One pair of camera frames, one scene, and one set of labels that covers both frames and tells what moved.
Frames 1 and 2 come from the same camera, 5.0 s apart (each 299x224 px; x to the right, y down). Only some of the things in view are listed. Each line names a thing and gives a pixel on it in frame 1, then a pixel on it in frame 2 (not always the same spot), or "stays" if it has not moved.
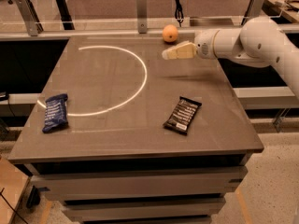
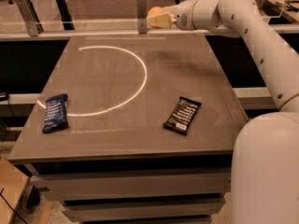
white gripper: [204, 46] -> [183, 16]
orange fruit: [170, 33] -> [155, 10]
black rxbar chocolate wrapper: [182, 116] stays
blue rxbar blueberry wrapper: [56, 113] stays
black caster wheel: [34, 198] stays
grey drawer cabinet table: [115, 162] stays
